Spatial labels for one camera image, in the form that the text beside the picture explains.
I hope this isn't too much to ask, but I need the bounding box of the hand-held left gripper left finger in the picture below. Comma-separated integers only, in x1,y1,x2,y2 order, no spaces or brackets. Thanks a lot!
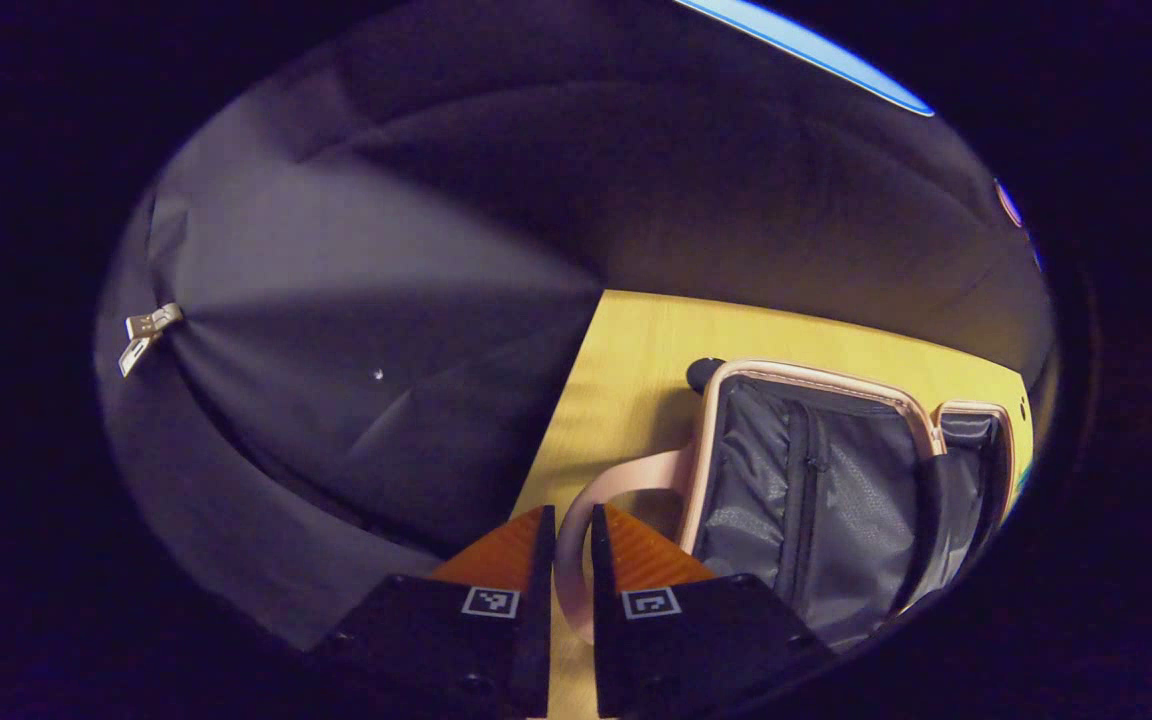
321,505,558,720

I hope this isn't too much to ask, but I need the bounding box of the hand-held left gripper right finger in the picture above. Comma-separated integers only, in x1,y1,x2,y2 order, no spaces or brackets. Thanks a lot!
590,503,837,720

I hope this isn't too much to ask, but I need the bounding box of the pink suitcase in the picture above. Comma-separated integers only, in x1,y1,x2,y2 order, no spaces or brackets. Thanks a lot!
554,357,1027,653

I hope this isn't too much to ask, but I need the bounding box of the black backdrop cloth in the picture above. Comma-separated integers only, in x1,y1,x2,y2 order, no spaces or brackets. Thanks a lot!
96,0,1057,651

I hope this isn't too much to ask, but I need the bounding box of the silver metal clip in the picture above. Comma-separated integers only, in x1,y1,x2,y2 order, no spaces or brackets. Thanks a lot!
119,303,184,378

